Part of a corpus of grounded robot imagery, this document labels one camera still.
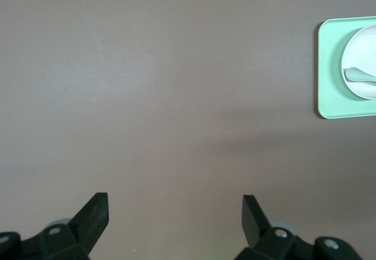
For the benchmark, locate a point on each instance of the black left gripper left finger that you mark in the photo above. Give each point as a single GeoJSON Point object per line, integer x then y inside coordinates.
{"type": "Point", "coordinates": [88, 224]}

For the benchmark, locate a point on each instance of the mint green rectangular tray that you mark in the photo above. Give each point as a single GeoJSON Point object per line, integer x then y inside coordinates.
{"type": "Point", "coordinates": [330, 75]}

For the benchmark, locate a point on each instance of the round white plate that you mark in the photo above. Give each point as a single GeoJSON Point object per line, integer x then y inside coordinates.
{"type": "Point", "coordinates": [361, 51]}

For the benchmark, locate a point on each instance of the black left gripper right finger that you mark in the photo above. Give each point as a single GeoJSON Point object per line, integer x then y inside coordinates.
{"type": "Point", "coordinates": [255, 227]}

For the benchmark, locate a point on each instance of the mint green plastic spoon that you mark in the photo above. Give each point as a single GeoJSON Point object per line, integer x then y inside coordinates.
{"type": "Point", "coordinates": [354, 74]}

